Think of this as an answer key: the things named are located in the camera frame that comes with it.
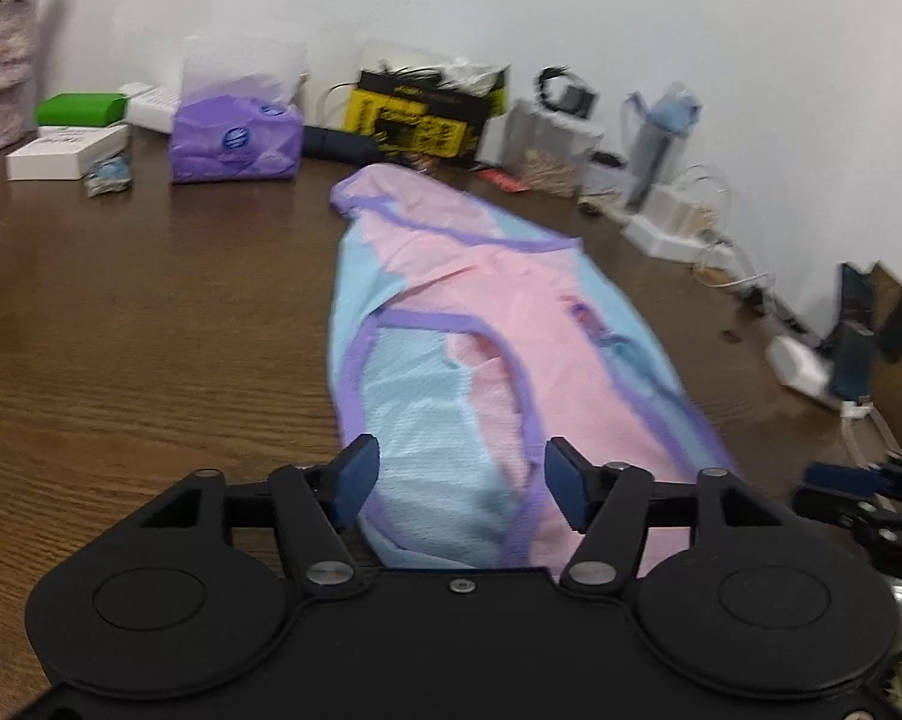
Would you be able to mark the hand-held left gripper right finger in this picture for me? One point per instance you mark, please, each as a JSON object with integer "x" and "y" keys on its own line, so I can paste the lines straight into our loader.
{"x": 567, "y": 480}

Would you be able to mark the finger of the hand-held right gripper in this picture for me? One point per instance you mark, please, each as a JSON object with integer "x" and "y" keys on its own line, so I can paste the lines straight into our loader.
{"x": 856, "y": 516}
{"x": 837, "y": 478}

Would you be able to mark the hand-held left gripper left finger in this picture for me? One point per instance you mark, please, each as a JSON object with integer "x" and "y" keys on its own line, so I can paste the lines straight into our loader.
{"x": 357, "y": 476}

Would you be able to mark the pink and blue clothes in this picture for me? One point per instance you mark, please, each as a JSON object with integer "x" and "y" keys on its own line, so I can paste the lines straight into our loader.
{"x": 511, "y": 300}

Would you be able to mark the smartphone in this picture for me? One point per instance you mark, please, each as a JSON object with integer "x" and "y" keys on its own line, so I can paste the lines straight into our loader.
{"x": 854, "y": 352}

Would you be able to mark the white charger plug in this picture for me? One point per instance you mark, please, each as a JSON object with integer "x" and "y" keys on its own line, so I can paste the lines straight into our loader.
{"x": 664, "y": 204}

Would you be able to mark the red packet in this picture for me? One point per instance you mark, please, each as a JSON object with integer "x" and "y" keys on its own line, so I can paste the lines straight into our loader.
{"x": 503, "y": 180}

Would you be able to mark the small black-lidded jar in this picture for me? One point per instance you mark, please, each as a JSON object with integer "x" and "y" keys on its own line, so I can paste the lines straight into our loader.
{"x": 607, "y": 174}

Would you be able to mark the blue water bottle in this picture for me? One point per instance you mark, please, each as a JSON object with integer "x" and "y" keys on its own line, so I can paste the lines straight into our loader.
{"x": 657, "y": 142}

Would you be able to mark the purple tissue pack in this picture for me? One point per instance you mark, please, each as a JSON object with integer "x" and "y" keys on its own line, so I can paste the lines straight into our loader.
{"x": 233, "y": 142}

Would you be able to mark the yellow and black box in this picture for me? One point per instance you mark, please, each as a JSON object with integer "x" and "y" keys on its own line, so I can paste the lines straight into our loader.
{"x": 413, "y": 124}

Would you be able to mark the small blue packet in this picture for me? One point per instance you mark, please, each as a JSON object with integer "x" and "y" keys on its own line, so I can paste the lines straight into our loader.
{"x": 109, "y": 176}

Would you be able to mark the small white box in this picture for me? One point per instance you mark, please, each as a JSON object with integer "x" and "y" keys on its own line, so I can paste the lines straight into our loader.
{"x": 154, "y": 109}

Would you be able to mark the flat white box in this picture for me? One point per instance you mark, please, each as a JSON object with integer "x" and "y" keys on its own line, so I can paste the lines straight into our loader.
{"x": 64, "y": 152}

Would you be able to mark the green box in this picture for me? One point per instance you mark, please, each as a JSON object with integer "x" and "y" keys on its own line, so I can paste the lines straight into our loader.
{"x": 79, "y": 109}

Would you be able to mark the pink textured vase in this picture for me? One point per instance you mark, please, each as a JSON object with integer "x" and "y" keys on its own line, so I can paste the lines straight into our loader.
{"x": 0, "y": 75}

